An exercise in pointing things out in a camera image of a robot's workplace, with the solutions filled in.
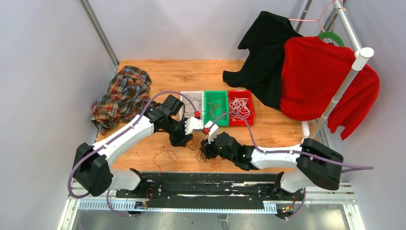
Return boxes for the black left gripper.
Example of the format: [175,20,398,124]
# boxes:
[164,117,193,147]

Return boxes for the white cable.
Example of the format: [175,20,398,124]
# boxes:
[229,96,253,123]

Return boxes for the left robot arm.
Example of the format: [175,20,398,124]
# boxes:
[68,91,204,198]

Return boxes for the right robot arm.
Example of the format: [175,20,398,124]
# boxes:
[200,132,344,200]

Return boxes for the white translucent plastic bin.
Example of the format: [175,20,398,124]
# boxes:
[179,91,204,120]

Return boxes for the green plastic bin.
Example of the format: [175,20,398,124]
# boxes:
[203,91,229,123]

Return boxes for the red plastic bin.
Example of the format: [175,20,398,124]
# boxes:
[227,90,255,126]

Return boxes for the plaid flannel shirt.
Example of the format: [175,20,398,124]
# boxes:
[91,66,152,135]

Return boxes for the black t-shirt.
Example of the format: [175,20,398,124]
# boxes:
[223,11,300,110]

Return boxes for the red t-shirt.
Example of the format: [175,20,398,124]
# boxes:
[280,36,380,140]

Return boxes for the green clothes hanger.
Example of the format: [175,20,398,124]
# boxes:
[317,31,345,47]

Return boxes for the white clothes rack pole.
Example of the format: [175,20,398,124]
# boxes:
[301,0,374,139]

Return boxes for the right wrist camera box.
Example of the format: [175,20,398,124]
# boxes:
[203,121,219,144]

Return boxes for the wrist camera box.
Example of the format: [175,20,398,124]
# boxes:
[185,117,204,135]
[203,121,219,144]

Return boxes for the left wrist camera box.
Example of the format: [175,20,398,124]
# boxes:
[185,117,204,135]

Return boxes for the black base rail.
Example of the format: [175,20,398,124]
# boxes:
[108,172,306,210]

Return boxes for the pink wire hanger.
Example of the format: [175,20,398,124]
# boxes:
[288,0,335,32]

